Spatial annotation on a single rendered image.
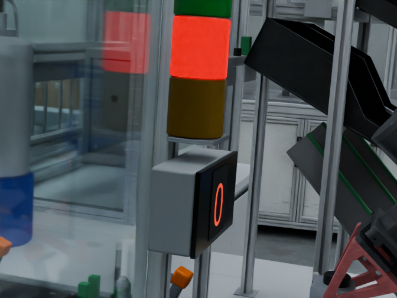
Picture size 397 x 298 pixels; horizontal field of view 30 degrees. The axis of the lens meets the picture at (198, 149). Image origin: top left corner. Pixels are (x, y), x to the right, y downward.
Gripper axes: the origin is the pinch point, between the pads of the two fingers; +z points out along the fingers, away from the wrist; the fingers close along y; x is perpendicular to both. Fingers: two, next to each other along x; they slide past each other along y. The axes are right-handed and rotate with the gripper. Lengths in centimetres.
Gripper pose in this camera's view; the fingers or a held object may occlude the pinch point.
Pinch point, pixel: (334, 290)
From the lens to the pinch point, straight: 84.3
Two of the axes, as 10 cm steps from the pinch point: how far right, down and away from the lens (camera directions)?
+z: -6.9, 6.7, 2.8
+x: 6.7, 7.3, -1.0
